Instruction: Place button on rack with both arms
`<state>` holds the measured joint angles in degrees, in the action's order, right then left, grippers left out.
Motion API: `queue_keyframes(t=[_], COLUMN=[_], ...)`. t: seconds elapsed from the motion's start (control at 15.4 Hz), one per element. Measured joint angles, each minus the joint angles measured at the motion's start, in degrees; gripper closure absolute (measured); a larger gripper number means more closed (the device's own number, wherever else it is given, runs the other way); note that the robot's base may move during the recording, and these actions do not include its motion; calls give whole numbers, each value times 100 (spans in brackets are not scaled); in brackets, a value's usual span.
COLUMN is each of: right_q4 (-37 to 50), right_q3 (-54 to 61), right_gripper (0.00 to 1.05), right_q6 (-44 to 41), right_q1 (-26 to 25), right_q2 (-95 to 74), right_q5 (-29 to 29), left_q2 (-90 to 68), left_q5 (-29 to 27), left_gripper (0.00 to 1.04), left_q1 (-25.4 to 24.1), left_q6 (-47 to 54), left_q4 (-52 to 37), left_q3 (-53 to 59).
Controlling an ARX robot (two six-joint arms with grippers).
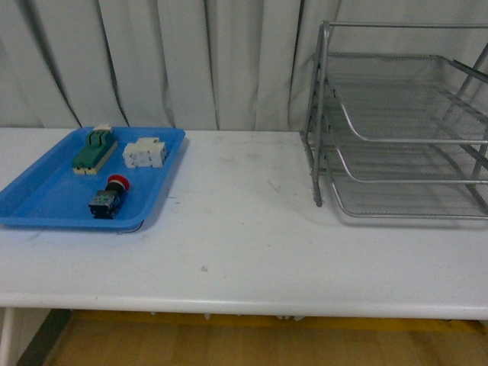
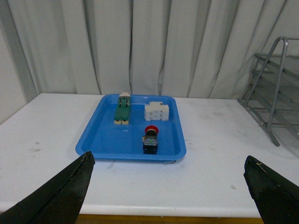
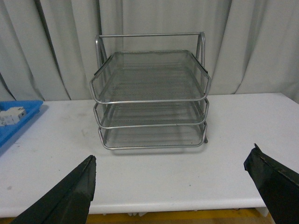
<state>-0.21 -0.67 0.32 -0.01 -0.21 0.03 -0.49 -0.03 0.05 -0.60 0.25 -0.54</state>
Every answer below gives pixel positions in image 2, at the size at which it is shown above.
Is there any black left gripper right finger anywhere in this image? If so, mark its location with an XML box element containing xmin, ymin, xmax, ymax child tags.
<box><xmin>244</xmin><ymin>155</ymin><xmax>299</xmax><ymax>224</ymax></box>

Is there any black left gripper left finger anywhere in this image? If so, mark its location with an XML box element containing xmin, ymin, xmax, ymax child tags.
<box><xmin>0</xmin><ymin>151</ymin><xmax>95</xmax><ymax>224</ymax></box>

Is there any red emergency stop button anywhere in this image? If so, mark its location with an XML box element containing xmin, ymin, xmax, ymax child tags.
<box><xmin>142</xmin><ymin>125</ymin><xmax>159</xmax><ymax>154</ymax></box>

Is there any silver mesh three-tier rack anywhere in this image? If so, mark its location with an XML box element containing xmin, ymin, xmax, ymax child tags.
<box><xmin>237</xmin><ymin>36</ymin><xmax>299</xmax><ymax>147</ymax></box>

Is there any blue plastic tray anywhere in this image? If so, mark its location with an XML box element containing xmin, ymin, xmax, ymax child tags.
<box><xmin>75</xmin><ymin>94</ymin><xmax>186</xmax><ymax>162</ymax></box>

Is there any white circuit breaker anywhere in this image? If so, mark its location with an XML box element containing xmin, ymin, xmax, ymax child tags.
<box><xmin>144</xmin><ymin>101</ymin><xmax>169</xmax><ymax>121</ymax></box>

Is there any white curtain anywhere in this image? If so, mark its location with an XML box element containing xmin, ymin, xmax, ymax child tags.
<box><xmin>0</xmin><ymin>0</ymin><xmax>299</xmax><ymax>99</ymax></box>

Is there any green knife switch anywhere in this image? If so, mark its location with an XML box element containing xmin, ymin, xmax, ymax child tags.
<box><xmin>114</xmin><ymin>92</ymin><xmax>131</xmax><ymax>125</ymax></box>

